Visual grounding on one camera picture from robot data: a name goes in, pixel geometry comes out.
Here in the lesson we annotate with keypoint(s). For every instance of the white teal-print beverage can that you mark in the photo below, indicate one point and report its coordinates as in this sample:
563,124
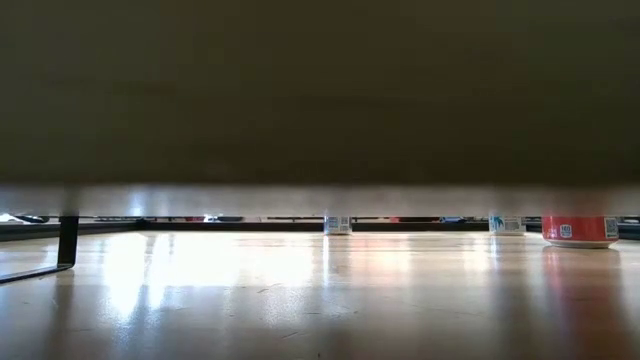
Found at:
337,226
506,226

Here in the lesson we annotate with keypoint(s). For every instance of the red beverage can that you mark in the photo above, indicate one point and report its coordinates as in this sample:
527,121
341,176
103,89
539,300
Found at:
580,232

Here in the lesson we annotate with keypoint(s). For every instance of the black metal table frame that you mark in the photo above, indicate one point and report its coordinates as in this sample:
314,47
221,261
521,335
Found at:
250,226

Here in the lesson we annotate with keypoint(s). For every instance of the black metal shelf leg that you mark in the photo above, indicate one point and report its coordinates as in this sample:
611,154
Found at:
67,240

